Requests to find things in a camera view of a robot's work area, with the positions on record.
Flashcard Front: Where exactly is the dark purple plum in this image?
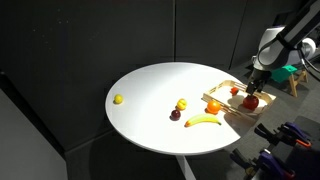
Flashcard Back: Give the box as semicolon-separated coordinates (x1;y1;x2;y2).
170;109;182;121

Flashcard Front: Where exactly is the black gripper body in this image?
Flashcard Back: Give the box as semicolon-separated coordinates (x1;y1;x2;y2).
248;67;273;86

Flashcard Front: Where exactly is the orange fruit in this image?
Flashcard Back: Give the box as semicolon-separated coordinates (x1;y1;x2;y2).
206;99;222;115

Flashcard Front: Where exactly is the teal camera mount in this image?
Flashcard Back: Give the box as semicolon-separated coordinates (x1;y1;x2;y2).
270;64;298;84

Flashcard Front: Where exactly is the red apple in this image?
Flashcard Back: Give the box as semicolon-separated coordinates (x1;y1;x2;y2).
242;94;260;111

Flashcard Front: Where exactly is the small yellow lemon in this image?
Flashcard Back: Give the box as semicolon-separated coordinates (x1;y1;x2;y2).
113;93;125;105

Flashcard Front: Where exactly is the wooden stool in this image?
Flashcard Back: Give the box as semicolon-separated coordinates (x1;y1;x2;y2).
287;68;310;98

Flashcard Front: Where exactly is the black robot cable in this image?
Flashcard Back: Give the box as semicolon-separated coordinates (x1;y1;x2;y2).
298;41;320;83

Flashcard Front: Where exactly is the purple black spring clamp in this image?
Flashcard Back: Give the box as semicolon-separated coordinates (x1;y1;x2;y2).
229;147;297;180
254;121;313;149

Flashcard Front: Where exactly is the white table pedestal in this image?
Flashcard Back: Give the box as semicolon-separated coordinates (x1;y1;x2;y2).
175;154;198;180

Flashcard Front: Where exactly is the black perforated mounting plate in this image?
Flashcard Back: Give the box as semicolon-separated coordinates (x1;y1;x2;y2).
283;115;320;180

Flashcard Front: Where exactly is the light wooden slatted box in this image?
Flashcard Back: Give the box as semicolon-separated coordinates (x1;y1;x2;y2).
202;79;277;123

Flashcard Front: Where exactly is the yellow orange peach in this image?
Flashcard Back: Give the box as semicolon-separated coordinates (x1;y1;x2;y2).
176;97;188;111

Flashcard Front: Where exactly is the yellow banana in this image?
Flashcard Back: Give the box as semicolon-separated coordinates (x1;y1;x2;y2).
184;113;222;128

